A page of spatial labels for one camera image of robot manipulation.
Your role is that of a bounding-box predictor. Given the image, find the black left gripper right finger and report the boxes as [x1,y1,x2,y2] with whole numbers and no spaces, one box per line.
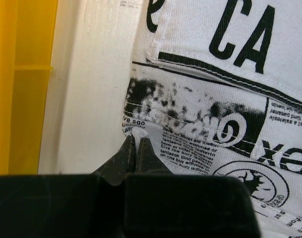
[125,138,261,238]

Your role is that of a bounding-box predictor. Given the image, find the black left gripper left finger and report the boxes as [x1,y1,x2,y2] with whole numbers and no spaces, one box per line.
[0,136,136,238]

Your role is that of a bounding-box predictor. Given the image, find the yellow plastic tray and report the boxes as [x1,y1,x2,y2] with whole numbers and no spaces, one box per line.
[0,0,58,175]

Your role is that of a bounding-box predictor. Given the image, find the newspaper print trousers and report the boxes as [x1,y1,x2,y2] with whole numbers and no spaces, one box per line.
[122,0,302,238]

